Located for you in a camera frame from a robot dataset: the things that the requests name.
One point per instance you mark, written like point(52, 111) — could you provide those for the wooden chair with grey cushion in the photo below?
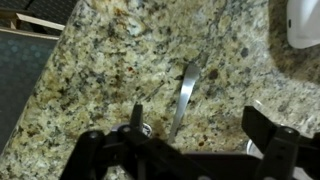
point(20, 83)

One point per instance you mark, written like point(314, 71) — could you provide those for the white rounded plastic object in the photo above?
point(305, 23)

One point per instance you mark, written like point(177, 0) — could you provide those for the small round metal object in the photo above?
point(147, 129)

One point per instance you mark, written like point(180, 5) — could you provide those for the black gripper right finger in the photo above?
point(286, 153)

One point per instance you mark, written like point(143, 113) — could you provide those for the silver metal spoon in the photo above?
point(185, 96)

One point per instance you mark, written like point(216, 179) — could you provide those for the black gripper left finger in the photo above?
point(110, 156)

